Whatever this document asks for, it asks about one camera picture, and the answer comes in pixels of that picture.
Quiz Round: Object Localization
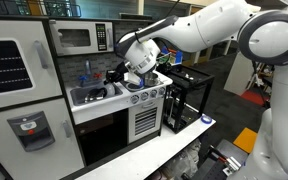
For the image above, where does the grey toy faucet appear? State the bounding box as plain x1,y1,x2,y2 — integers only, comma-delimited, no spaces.
83,58,93,83

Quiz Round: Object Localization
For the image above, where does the grey sink basin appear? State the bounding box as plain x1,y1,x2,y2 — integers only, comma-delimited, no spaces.
69,81,124,107

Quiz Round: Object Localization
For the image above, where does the white door with chalkboard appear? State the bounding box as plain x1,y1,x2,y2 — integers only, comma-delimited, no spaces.
0,19,64,113

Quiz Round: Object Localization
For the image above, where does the yellow floor mat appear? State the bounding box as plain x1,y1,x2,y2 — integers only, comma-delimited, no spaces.
232,126,259,155

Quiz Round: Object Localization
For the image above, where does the black wire basket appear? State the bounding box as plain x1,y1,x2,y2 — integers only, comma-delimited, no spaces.
43,0,83,19

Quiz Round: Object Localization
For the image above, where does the steel pot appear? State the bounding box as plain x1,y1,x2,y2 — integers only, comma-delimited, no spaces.
143,72,163,88

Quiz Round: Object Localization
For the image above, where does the grey dispenser door handle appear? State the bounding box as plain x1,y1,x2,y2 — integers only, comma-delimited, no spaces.
61,120,73,140

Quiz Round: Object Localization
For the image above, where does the white door with dispenser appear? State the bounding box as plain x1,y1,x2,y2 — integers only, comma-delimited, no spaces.
0,98,86,180

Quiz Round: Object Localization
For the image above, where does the white plastic bag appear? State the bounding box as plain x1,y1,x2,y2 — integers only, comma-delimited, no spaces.
159,139,203,180

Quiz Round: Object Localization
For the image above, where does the grey oven door handle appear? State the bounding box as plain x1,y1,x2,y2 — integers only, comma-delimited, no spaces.
140,102,157,110

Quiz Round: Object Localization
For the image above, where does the grey ice dispenser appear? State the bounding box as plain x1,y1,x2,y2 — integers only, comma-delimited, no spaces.
6,111,56,154

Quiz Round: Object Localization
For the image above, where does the black 3D printer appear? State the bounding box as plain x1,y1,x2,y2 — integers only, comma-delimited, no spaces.
162,64,216,135

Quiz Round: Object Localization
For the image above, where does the white toy kitchen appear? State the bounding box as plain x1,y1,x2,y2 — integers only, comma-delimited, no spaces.
0,14,174,180

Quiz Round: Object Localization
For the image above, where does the plain white cabinet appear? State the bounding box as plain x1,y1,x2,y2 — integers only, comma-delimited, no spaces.
223,51,252,97

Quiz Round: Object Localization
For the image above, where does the wooden shelf rack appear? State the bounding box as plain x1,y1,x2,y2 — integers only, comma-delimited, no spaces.
250,61,275,90

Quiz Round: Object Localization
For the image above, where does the orange box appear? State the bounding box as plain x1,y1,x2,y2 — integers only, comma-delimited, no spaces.
26,0,43,17

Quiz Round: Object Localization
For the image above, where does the blue tap handle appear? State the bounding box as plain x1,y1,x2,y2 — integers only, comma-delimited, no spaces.
77,75,89,85

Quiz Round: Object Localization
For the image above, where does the red floor mat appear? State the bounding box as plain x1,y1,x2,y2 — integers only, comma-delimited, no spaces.
239,89,271,106

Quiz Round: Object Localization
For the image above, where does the black flat box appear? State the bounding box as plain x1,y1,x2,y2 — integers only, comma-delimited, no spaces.
118,12,154,21

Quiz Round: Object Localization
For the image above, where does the white oven door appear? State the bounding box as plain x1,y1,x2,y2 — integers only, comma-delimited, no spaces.
127,99,165,145

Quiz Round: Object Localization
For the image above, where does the grey chalkboard door handle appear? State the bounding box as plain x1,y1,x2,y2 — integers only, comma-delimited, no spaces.
33,40,49,71

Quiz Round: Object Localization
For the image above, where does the blue white box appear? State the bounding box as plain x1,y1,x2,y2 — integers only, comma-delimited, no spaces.
159,46,184,67

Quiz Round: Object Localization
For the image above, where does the blue tape roll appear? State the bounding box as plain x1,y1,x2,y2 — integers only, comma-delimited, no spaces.
200,114,214,125

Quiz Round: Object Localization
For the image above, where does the grey base plate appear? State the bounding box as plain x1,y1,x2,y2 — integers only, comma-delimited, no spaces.
213,139,249,166

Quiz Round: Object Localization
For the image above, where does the white toy microwave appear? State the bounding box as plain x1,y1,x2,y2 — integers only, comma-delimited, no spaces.
48,19,115,57

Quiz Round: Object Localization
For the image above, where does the black red clamp handle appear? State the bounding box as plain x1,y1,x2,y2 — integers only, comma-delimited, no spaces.
210,146,242,177

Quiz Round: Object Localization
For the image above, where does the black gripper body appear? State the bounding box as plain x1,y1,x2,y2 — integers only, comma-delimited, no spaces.
114,60,130,81

